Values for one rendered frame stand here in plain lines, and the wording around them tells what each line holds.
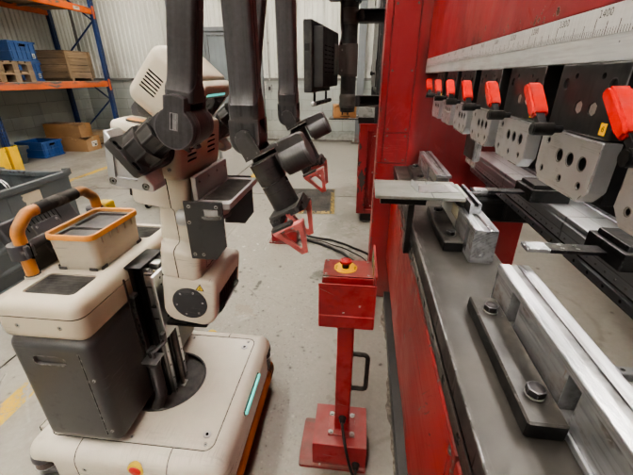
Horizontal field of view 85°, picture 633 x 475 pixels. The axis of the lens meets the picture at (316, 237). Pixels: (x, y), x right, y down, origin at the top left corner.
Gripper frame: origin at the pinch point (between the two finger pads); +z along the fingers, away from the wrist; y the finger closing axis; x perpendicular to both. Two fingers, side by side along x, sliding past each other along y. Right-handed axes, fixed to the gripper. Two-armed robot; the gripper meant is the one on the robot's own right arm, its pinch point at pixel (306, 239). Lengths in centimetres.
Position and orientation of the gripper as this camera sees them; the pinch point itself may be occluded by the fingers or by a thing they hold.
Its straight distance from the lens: 76.6
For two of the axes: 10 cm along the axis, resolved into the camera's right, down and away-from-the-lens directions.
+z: 4.5, 8.3, 3.3
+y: 1.1, -4.2, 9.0
